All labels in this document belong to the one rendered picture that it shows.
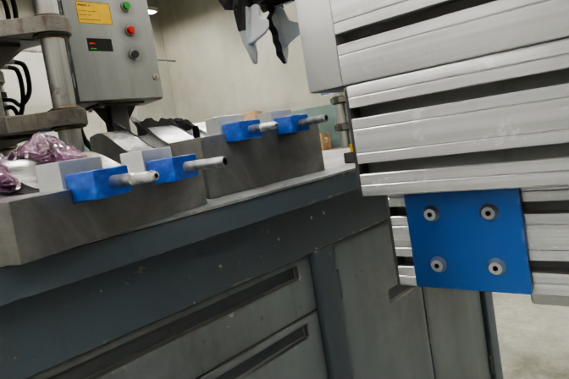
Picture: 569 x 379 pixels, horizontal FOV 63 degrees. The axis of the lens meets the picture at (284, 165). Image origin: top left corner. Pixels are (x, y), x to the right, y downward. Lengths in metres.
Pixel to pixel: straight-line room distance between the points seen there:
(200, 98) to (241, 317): 8.96
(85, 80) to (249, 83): 7.32
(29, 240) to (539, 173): 0.40
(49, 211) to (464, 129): 0.35
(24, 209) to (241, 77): 8.50
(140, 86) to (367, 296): 1.05
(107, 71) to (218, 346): 1.10
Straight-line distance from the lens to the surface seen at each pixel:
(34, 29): 1.42
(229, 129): 0.69
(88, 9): 1.64
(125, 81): 1.62
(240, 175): 0.71
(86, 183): 0.46
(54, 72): 1.40
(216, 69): 9.30
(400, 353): 1.07
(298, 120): 0.76
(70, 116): 1.36
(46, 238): 0.46
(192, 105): 9.74
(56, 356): 0.58
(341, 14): 0.38
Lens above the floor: 0.87
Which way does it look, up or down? 4 degrees down
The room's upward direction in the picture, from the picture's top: 9 degrees counter-clockwise
